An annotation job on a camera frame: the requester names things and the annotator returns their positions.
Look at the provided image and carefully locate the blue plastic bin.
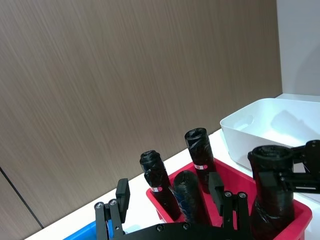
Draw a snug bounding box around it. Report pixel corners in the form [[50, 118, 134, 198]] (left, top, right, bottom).
[[62, 220, 98, 240]]

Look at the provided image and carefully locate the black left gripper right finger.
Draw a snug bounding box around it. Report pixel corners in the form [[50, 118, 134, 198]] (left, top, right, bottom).
[[208, 171, 251, 230]]

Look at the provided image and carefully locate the red plastic bin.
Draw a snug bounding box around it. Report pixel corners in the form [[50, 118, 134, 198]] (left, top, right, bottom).
[[145, 157, 314, 240]]

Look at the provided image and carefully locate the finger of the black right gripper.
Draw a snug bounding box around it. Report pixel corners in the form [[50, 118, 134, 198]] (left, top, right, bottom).
[[258, 170, 320, 195], [287, 139, 320, 174]]

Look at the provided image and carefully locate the white plastic bin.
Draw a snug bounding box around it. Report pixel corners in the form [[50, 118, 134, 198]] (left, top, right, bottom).
[[219, 97, 320, 174]]

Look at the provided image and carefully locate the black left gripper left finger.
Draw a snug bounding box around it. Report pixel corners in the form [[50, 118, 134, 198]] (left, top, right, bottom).
[[94, 178, 131, 240]]

